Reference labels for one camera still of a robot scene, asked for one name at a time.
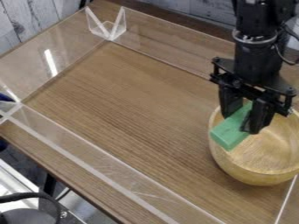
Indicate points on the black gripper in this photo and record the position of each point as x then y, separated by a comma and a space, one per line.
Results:
250, 77

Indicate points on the green rectangular block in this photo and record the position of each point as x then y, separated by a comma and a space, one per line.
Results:
224, 129

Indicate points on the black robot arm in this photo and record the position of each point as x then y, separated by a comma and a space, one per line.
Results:
263, 17

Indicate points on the light wooden bowl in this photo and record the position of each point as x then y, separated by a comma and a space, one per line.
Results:
264, 160

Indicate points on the blue object at edge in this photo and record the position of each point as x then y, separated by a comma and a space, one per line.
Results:
5, 98

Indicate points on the clear acrylic corner bracket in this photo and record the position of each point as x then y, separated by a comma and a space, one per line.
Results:
108, 30

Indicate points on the clear acrylic tray wall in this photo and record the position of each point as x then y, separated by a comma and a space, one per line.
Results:
111, 114

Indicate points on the metal table bracket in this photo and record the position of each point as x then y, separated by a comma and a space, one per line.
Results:
67, 216

